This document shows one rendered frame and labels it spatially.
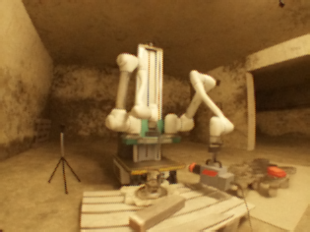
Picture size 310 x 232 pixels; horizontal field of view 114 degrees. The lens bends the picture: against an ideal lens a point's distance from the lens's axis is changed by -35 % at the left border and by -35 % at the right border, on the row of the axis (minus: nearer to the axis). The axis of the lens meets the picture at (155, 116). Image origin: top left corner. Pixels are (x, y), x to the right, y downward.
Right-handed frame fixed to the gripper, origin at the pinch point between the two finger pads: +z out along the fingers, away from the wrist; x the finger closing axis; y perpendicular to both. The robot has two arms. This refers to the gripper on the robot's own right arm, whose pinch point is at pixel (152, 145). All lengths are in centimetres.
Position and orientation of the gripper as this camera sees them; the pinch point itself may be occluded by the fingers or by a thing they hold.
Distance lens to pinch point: 143.2
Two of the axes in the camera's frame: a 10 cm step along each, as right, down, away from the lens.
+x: -9.0, -0.4, -4.3
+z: -0.2, 10.0, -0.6
